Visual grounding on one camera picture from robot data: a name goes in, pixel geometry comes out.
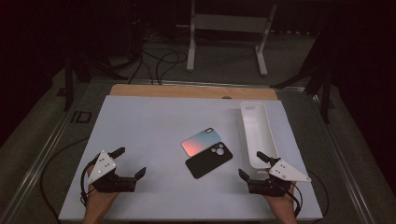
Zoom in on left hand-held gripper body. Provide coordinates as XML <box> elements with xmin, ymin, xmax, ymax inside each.
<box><xmin>88</xmin><ymin>150</ymin><xmax>137</xmax><ymax>193</ymax></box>

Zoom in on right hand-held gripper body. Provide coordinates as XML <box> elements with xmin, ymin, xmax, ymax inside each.
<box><xmin>247</xmin><ymin>159</ymin><xmax>312</xmax><ymax>198</ymax></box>

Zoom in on long white plastic tray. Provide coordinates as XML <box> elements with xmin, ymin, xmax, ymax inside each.
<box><xmin>239</xmin><ymin>101</ymin><xmax>280</xmax><ymax>171</ymax></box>

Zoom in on black phone case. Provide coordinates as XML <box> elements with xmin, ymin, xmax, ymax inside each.
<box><xmin>185</xmin><ymin>142</ymin><xmax>233</xmax><ymax>180</ymax></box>

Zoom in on pink and blue phone case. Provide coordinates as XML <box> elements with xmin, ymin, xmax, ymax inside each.
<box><xmin>180</xmin><ymin>127</ymin><xmax>222</xmax><ymax>158</ymax></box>

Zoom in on person's right hand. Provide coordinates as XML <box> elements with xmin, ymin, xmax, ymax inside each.
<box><xmin>264</xmin><ymin>186</ymin><xmax>297</xmax><ymax>218</ymax></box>

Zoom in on person's left hand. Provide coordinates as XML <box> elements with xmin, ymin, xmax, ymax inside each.
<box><xmin>83</xmin><ymin>166</ymin><xmax>120</xmax><ymax>218</ymax></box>

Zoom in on light wooden board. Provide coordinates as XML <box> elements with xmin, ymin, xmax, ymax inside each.
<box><xmin>109</xmin><ymin>83</ymin><xmax>278</xmax><ymax>101</ymax></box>

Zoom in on black stand with legs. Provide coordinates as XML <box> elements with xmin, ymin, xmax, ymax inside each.
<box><xmin>64</xmin><ymin>55</ymin><xmax>129</xmax><ymax>112</ymax></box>
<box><xmin>270</xmin><ymin>31</ymin><xmax>335</xmax><ymax>125</ymax></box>

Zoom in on white metal stand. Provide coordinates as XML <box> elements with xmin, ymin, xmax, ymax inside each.
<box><xmin>176</xmin><ymin>0</ymin><xmax>278</xmax><ymax>77</ymax></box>

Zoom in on left hand-held gripper cable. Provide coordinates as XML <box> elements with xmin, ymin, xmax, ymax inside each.
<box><xmin>79</xmin><ymin>158</ymin><xmax>101</xmax><ymax>207</ymax></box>

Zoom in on hand-held gripper cable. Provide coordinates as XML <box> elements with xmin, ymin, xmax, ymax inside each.
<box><xmin>79</xmin><ymin>158</ymin><xmax>101</xmax><ymax>207</ymax></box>
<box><xmin>288</xmin><ymin>181</ymin><xmax>304</xmax><ymax>218</ymax></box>

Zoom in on right hand-held gripper cable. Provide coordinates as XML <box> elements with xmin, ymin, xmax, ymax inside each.
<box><xmin>288</xmin><ymin>181</ymin><xmax>304</xmax><ymax>218</ymax></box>

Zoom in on thin black floor cable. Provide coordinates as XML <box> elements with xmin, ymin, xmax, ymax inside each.
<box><xmin>306</xmin><ymin>169</ymin><xmax>330</xmax><ymax>218</ymax></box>
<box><xmin>39</xmin><ymin>136</ymin><xmax>90</xmax><ymax>220</ymax></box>

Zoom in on metal floor rail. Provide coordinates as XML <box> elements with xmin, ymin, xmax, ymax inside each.
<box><xmin>90</xmin><ymin>77</ymin><xmax>306</xmax><ymax>92</ymax></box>
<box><xmin>311</xmin><ymin>92</ymin><xmax>377</xmax><ymax>224</ymax></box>
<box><xmin>0</xmin><ymin>83</ymin><xmax>92</xmax><ymax>224</ymax></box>

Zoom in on black floor cables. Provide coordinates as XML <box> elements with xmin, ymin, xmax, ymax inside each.
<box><xmin>127</xmin><ymin>31</ymin><xmax>189</xmax><ymax>86</ymax></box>

